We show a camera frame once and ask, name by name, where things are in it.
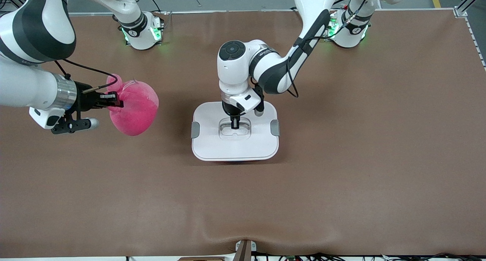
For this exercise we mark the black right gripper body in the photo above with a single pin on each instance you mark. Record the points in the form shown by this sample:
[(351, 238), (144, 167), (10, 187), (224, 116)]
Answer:
[(86, 100)]

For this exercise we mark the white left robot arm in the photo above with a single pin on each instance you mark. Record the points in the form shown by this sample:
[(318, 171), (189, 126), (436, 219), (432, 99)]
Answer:
[(235, 71)]

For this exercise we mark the grey lid latch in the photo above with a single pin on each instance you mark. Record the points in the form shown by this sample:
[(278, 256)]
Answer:
[(195, 129), (275, 127)]

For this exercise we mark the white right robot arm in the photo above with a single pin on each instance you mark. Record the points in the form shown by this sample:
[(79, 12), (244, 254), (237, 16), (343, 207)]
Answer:
[(38, 25)]

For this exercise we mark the pink round plush toy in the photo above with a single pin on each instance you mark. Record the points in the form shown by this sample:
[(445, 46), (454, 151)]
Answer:
[(136, 113)]

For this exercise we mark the brown table mat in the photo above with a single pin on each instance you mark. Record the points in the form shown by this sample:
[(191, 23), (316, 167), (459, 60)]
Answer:
[(114, 196)]

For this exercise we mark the aluminium frame profile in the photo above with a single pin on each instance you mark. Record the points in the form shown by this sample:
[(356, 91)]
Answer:
[(471, 1)]

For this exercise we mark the white plastic box lid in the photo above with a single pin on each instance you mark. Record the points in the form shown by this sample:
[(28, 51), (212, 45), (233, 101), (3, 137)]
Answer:
[(212, 143)]

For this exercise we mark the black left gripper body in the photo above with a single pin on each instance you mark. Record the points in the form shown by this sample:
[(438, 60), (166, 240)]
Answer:
[(230, 109)]

